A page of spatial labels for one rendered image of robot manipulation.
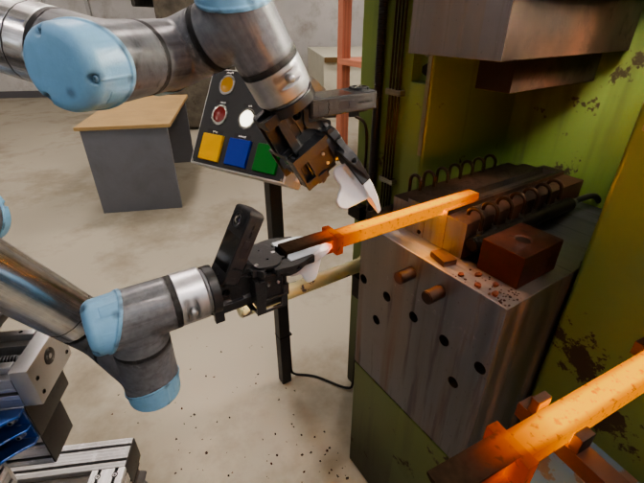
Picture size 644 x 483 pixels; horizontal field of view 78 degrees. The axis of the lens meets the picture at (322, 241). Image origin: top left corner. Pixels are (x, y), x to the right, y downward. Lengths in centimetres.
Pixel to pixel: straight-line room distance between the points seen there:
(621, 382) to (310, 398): 131
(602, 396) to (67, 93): 58
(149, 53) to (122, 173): 291
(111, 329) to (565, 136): 109
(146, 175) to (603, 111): 287
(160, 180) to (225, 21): 286
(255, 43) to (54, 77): 20
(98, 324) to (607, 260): 79
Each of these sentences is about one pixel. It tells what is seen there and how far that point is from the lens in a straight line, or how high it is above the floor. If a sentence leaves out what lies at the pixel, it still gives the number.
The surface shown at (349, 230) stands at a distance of 68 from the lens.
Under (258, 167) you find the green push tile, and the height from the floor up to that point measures 99.
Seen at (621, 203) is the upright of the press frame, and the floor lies 107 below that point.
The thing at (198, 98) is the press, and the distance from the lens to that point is 565.
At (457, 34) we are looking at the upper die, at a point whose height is 131.
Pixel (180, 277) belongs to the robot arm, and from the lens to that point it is 57.
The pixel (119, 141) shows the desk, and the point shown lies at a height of 55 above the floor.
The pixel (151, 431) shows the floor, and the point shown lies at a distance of 174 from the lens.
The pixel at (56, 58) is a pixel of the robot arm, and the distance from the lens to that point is 42.
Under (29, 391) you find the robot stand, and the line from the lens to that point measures 96.
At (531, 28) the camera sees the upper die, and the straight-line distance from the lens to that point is 76.
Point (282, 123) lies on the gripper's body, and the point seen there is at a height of 121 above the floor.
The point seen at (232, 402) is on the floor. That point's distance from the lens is 173.
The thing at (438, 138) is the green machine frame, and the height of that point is 107.
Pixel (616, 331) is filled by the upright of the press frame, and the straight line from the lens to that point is 89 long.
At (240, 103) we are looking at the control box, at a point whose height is 112.
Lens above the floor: 133
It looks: 30 degrees down
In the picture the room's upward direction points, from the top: straight up
